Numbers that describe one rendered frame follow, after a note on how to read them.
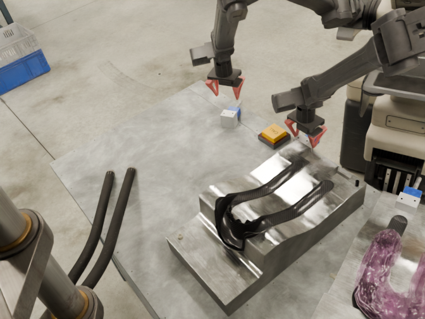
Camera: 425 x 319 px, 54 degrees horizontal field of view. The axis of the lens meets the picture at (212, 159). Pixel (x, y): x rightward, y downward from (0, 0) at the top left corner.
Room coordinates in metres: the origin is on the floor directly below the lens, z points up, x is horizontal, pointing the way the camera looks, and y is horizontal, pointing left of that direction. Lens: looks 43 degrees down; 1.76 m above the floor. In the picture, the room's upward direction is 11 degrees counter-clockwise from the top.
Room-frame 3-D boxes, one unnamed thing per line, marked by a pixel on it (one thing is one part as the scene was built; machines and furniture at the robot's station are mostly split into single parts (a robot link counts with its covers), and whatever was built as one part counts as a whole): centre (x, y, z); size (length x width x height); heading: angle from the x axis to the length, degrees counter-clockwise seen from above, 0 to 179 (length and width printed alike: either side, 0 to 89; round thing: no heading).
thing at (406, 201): (0.67, -0.51, 0.86); 0.13 x 0.05 x 0.05; 137
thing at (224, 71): (1.18, -0.09, 1.04); 0.10 x 0.07 x 0.07; 57
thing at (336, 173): (0.76, -0.34, 0.87); 0.05 x 0.05 x 0.04; 30
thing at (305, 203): (0.70, -0.13, 0.92); 0.35 x 0.16 x 0.09; 120
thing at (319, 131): (0.95, -0.32, 0.88); 0.07 x 0.07 x 0.09; 30
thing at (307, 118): (0.97, -0.31, 0.96); 0.10 x 0.07 x 0.07; 30
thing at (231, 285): (0.70, -0.12, 0.87); 0.50 x 0.26 x 0.14; 120
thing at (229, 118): (1.22, -0.11, 0.83); 0.13 x 0.05 x 0.05; 147
